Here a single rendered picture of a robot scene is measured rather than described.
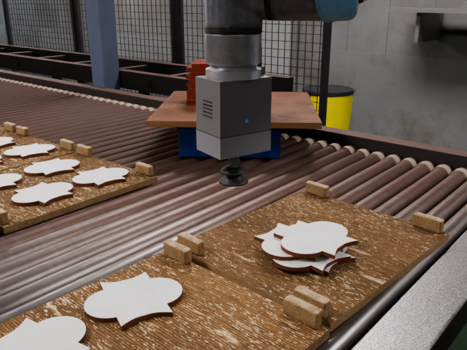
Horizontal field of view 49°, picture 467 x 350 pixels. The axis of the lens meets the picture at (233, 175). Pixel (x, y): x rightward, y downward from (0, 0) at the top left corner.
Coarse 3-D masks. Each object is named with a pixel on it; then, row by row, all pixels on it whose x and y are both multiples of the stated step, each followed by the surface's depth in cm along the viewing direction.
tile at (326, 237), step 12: (300, 228) 94; (312, 228) 94; (324, 228) 94; (336, 228) 94; (288, 240) 89; (300, 240) 89; (312, 240) 89; (324, 240) 89; (336, 240) 89; (348, 240) 89; (288, 252) 86; (300, 252) 85; (312, 252) 85; (324, 252) 86; (336, 252) 86
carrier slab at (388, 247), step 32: (224, 224) 104; (256, 224) 104; (288, 224) 104; (352, 224) 104; (384, 224) 104; (192, 256) 91; (224, 256) 91; (256, 256) 91; (384, 256) 91; (416, 256) 91; (256, 288) 81; (288, 288) 81; (320, 288) 81; (352, 288) 81; (384, 288) 83
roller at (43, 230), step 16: (288, 144) 170; (240, 160) 152; (192, 176) 137; (144, 192) 126; (160, 192) 128; (96, 208) 116; (112, 208) 118; (48, 224) 107; (64, 224) 109; (0, 240) 100; (16, 240) 101
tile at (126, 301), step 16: (144, 272) 84; (112, 288) 79; (128, 288) 79; (144, 288) 79; (160, 288) 79; (176, 288) 79; (96, 304) 75; (112, 304) 75; (128, 304) 75; (144, 304) 75; (160, 304) 75; (96, 320) 72; (112, 320) 72; (128, 320) 71
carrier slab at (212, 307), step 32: (160, 256) 91; (96, 288) 81; (192, 288) 81; (224, 288) 81; (32, 320) 73; (160, 320) 73; (192, 320) 73; (224, 320) 73; (256, 320) 73; (288, 320) 73
